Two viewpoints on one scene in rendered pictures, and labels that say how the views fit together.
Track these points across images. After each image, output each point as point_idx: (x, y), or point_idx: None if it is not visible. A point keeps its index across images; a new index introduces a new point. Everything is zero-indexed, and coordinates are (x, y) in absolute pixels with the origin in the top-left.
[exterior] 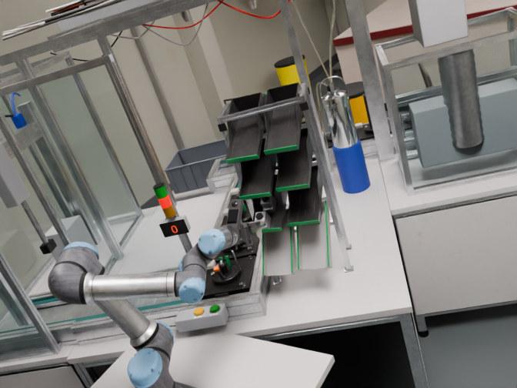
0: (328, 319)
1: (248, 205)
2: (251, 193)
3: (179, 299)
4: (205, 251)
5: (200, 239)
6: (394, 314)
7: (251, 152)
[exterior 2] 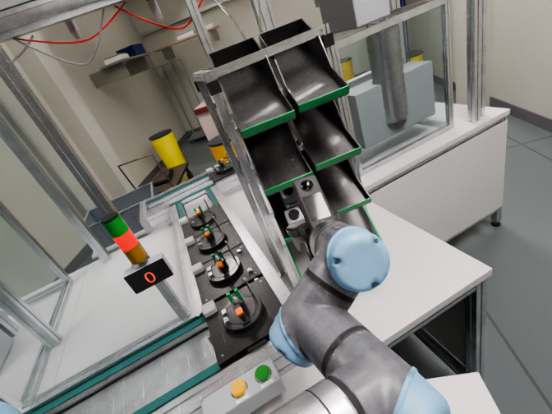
0: (412, 320)
1: (262, 207)
2: (278, 183)
3: (183, 374)
4: (362, 285)
5: (341, 260)
6: (476, 284)
7: (277, 114)
